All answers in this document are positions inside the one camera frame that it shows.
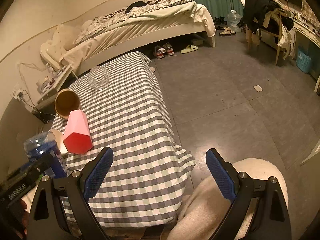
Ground blue label plastic bottle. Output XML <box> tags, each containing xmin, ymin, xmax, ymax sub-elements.
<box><xmin>23</xmin><ymin>132</ymin><xmax>69</xmax><ymax>178</ymax></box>

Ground pink faceted cup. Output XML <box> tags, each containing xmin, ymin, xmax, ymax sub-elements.
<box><xmin>63</xmin><ymin>109</ymin><xmax>93</xmax><ymax>154</ymax></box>

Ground blue laundry basket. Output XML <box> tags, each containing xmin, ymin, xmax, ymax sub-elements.
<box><xmin>296</xmin><ymin>47</ymin><xmax>311</xmax><ymax>74</ymax></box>

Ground wooden chair with clothes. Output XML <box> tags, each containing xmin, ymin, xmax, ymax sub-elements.
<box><xmin>237</xmin><ymin>0</ymin><xmax>293</xmax><ymax>62</ymax></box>

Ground white bed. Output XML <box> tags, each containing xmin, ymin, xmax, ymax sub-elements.
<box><xmin>40</xmin><ymin>0</ymin><xmax>216</xmax><ymax>74</ymax></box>

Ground red white sneakers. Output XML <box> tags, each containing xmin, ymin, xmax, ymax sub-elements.
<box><xmin>153</xmin><ymin>43</ymin><xmax>175</xmax><ymax>59</ymax></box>

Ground checkered tablecloth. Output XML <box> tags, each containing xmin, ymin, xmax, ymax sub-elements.
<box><xmin>66</xmin><ymin>51</ymin><xmax>195</xmax><ymax>228</ymax></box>

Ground white nightstand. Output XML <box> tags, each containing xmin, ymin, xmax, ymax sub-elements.
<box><xmin>37</xmin><ymin>66</ymin><xmax>78</xmax><ymax>103</ymax></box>

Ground white charging cable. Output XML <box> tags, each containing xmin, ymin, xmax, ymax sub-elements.
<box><xmin>17</xmin><ymin>62</ymin><xmax>56</xmax><ymax>120</ymax></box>

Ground clear glass cup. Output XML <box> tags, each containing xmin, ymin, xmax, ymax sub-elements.
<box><xmin>88</xmin><ymin>66</ymin><xmax>110</xmax><ymax>90</ymax></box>

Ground white green paper cup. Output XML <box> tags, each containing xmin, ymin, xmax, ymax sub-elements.
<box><xmin>48</xmin><ymin>129</ymin><xmax>68</xmax><ymax>155</ymax></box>

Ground brown paper cup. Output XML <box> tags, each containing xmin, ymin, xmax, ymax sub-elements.
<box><xmin>54</xmin><ymin>89</ymin><xmax>80</xmax><ymax>119</ymax></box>

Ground large water jug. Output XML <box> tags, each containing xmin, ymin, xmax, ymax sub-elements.
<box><xmin>226</xmin><ymin>9</ymin><xmax>241</xmax><ymax>33</ymax></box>

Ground small water bottle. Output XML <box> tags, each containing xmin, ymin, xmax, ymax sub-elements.
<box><xmin>46</xmin><ymin>63</ymin><xmax>55</xmax><ymax>78</ymax></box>

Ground green slipper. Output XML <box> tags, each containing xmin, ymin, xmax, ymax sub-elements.
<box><xmin>181</xmin><ymin>44</ymin><xmax>199</xmax><ymax>54</ymax></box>

